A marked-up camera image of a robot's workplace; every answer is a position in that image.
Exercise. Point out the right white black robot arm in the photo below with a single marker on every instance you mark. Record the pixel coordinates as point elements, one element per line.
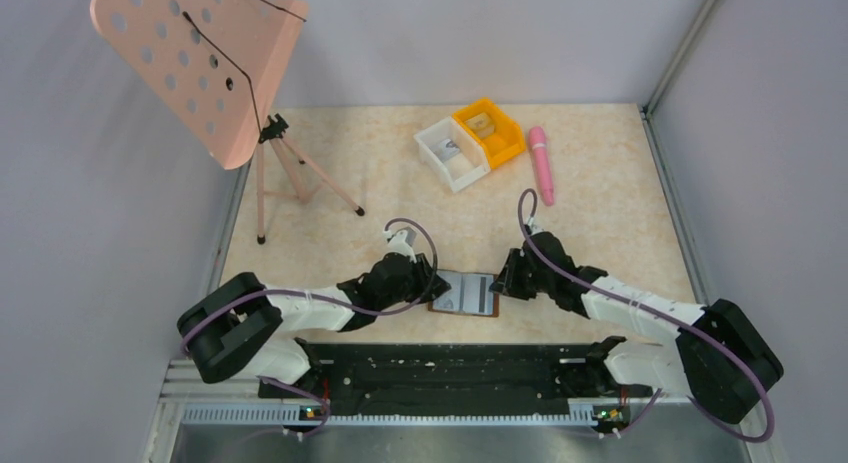
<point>706,353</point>

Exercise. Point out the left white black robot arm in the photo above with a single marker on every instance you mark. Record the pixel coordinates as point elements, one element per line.
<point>235,328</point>

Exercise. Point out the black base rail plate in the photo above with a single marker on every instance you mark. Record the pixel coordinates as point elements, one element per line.
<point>465,380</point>

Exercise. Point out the grey striped credit card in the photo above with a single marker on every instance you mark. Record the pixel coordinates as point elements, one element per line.
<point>470,293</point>

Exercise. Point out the tan item in yellow bin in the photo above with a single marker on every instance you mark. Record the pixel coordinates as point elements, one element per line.
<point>481,125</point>

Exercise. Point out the small item in white bin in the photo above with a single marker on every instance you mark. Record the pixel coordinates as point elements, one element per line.
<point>447,149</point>

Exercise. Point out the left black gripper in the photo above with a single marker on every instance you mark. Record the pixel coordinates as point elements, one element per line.
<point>425,280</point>

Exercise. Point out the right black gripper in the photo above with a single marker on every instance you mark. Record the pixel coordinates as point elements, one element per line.
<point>515,274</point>

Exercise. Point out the brown leather card holder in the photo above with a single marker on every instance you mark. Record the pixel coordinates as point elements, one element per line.
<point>464,312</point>

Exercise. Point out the yellow plastic bin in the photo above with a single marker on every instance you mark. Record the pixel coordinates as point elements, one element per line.
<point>498,135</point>

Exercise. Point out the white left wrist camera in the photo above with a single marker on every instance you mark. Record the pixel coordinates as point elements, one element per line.
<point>401,242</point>

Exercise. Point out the pink perforated music stand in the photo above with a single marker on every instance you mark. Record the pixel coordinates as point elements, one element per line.
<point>217,65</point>

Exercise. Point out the white plastic bin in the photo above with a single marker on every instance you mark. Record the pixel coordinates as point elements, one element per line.
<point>462,170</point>

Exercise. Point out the pink marker pen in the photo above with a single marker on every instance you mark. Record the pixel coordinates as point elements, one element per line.
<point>538,145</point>

